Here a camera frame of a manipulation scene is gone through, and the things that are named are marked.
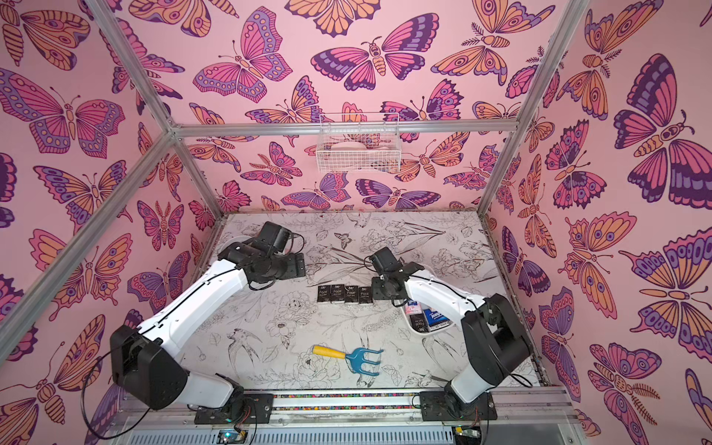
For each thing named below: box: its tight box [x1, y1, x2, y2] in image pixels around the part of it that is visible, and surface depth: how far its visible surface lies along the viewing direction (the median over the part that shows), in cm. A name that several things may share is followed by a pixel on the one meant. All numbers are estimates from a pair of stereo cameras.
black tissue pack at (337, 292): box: [330, 283, 346, 304], surface depth 96 cm
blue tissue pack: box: [422, 307, 454, 332], surface depth 89 cm
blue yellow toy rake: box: [311, 344, 384, 377], surface depth 84 cm
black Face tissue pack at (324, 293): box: [317, 284, 331, 303], surface depth 96 cm
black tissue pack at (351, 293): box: [343, 285, 359, 304], surface depth 96 cm
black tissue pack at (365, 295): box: [357, 285, 374, 305], surface depth 94 cm
